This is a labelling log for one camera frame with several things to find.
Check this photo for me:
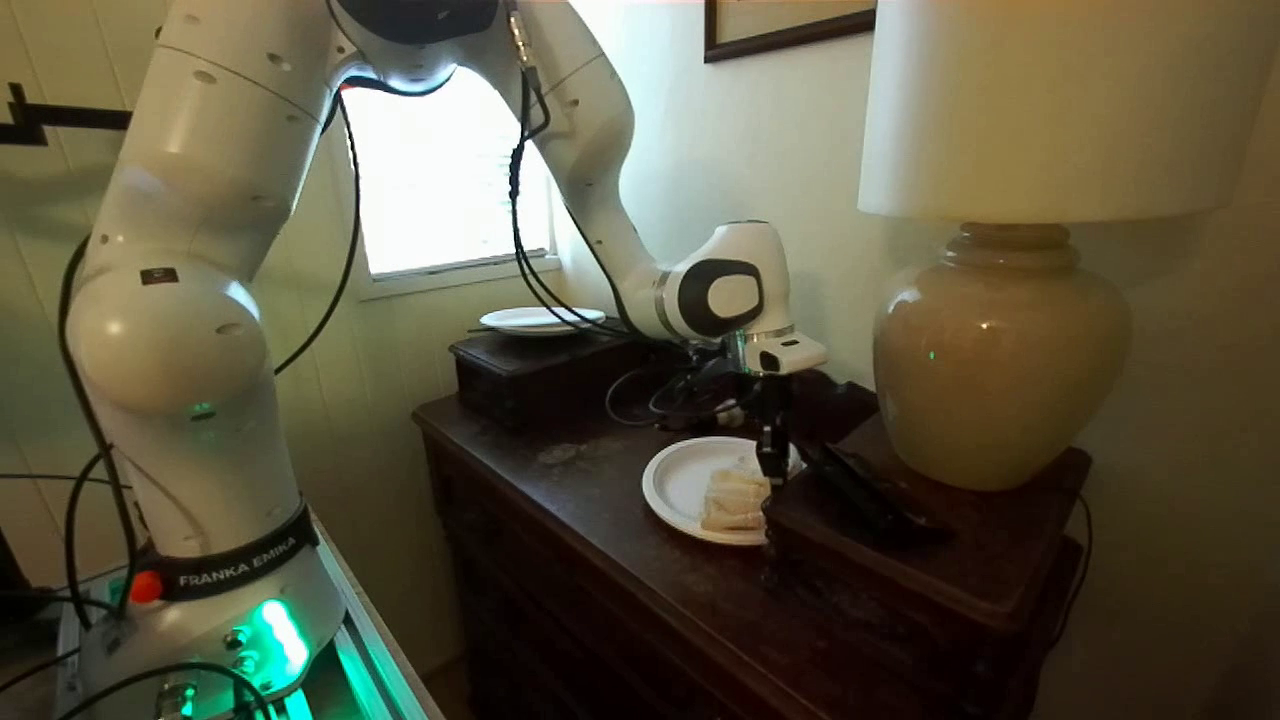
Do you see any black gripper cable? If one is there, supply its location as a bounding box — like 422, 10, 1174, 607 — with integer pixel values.
501, 61, 738, 431

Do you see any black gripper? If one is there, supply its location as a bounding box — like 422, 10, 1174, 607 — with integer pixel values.
739, 372, 805, 486

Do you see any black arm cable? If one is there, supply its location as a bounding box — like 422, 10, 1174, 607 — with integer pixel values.
271, 88, 368, 378

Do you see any small white plate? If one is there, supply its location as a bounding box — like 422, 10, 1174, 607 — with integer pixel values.
476, 304, 613, 339

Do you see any white lamp shade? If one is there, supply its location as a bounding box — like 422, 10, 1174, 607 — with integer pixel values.
857, 0, 1280, 228

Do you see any robot base with green lights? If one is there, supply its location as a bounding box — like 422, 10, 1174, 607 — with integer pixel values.
54, 533, 446, 720

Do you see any cream knitted towel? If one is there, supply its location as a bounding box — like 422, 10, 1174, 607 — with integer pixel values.
696, 456, 777, 537

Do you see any black base cable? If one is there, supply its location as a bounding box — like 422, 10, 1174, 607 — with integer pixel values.
54, 236, 146, 577

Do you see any large white plate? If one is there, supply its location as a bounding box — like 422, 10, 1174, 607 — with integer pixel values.
635, 431, 811, 552

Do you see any dark wooden box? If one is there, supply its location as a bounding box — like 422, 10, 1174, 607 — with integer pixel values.
446, 322, 752, 431

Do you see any beige ceramic lamp base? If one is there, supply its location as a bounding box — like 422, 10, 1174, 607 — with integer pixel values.
874, 220, 1135, 497

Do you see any black wall bracket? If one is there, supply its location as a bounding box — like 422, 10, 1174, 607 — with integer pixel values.
0, 78, 138, 148

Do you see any dark framed picture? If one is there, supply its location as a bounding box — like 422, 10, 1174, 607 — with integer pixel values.
700, 0, 879, 66

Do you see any dark wooden dresser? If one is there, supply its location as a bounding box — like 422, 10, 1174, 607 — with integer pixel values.
414, 392, 1092, 720

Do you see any bright window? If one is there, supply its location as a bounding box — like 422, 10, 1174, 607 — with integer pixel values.
336, 62, 566, 299

